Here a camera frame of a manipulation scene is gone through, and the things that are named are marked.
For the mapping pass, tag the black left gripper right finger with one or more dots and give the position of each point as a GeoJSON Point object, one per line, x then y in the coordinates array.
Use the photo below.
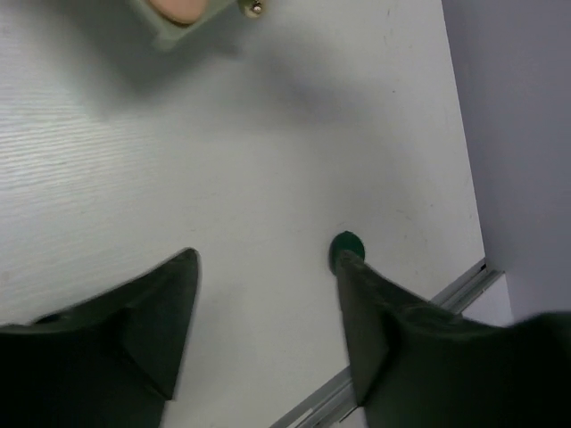
{"type": "Point", "coordinates": [447, 371]}

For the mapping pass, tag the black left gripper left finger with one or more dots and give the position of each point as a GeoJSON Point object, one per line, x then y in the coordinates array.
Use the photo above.
{"type": "Point", "coordinates": [110, 361]}

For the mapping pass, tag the peach round makeup puff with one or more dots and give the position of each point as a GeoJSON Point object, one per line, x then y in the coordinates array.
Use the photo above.
{"type": "Point", "coordinates": [183, 12]}

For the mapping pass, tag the plain dark green puff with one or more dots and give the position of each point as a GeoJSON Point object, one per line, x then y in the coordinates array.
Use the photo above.
{"type": "Point", "coordinates": [345, 241]}

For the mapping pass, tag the aluminium table edge rail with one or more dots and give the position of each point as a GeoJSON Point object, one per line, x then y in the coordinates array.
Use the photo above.
{"type": "Point", "coordinates": [480, 293]}

